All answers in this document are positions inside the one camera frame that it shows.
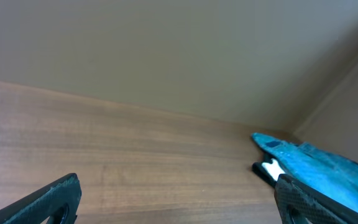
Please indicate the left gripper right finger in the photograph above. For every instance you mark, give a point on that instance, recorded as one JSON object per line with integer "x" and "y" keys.
{"x": 298, "y": 203}

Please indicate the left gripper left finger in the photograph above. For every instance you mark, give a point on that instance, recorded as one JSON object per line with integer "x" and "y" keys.
{"x": 55, "y": 203}

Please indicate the light blue denim jeans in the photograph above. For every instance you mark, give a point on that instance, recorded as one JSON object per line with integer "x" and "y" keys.
{"x": 330, "y": 174}

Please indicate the white cloth garment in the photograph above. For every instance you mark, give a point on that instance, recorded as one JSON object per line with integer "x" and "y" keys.
{"x": 273, "y": 169}

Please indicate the black cloth garment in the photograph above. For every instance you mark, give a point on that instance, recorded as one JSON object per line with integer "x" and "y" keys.
{"x": 259, "y": 171}

